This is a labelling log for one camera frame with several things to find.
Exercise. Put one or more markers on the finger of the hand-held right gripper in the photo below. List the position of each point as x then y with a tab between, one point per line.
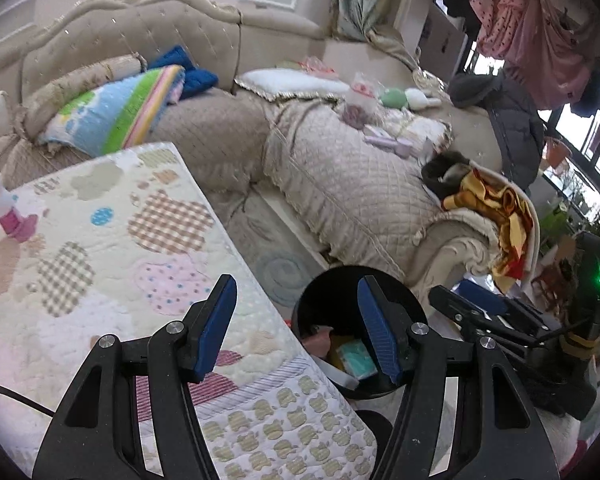
470	317
485	297

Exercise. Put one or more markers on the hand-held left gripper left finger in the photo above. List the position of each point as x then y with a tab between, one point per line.
215	330

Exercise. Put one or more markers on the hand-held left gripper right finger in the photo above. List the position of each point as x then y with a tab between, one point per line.
380	330

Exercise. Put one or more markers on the teal tissue pack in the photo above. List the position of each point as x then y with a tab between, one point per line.
357	357

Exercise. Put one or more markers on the black trash bin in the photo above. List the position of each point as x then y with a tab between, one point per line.
325	295

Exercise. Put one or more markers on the yellow red cloth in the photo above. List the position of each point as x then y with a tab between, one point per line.
505	210

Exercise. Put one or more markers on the patchwork quilted blanket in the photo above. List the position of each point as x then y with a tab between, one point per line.
105	270

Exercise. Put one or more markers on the dark furry item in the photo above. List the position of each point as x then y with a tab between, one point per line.
440	170

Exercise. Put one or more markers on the dark padded jacket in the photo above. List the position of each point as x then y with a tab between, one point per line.
515	125

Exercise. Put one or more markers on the white plush toy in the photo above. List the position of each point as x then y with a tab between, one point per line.
420	100

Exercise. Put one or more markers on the green round toy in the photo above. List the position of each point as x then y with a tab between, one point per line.
394	98

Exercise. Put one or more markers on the clear plastic bag pink contents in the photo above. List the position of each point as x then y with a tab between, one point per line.
360	100

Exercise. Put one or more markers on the white pill bottle pink label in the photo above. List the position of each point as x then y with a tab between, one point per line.
7	210

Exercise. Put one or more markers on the colourful striped pillow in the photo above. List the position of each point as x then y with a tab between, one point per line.
115	110

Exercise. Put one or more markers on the blue knitted cloth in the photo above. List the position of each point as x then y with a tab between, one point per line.
195	80

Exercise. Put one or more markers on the white pillow gold trim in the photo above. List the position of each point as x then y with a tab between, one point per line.
290	82

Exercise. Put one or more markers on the white cabinet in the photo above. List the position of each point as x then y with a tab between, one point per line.
445	40

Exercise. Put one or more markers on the pink hanging clothes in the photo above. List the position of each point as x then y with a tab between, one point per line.
530	25

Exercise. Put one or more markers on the striped floral roll pillow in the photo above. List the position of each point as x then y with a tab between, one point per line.
80	80

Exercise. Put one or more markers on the beige tufted sofa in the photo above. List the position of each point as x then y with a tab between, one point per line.
155	25

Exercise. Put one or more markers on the pale green floral curtain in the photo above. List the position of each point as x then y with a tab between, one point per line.
365	5

